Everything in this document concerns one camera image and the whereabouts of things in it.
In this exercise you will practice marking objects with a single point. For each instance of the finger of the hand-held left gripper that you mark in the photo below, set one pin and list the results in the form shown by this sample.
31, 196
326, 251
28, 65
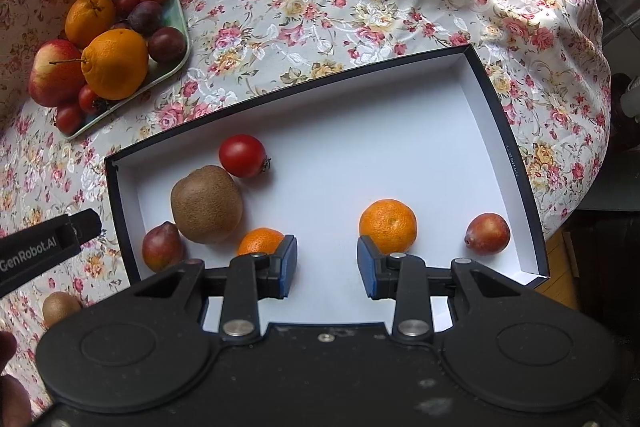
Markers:
87, 224

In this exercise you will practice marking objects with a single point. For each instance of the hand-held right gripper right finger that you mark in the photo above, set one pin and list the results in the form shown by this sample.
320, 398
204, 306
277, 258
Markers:
367, 267

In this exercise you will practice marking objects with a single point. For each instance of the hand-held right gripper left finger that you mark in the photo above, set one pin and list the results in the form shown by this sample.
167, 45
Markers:
288, 267

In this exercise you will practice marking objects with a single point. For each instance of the brown kiwi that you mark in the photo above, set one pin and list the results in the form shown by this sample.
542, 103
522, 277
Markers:
60, 308
206, 204

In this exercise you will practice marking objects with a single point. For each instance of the dark box with white inside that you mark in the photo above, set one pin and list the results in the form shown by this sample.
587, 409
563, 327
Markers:
350, 157

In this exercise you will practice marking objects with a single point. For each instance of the person's left hand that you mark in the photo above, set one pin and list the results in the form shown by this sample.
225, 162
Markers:
12, 402

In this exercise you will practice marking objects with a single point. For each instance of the red apple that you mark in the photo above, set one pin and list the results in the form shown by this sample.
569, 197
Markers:
52, 77

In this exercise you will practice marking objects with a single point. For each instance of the large orange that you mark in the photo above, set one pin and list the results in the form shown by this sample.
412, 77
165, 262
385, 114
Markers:
87, 19
117, 64

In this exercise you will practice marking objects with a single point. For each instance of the pale green tray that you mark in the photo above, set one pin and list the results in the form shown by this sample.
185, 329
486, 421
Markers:
173, 8

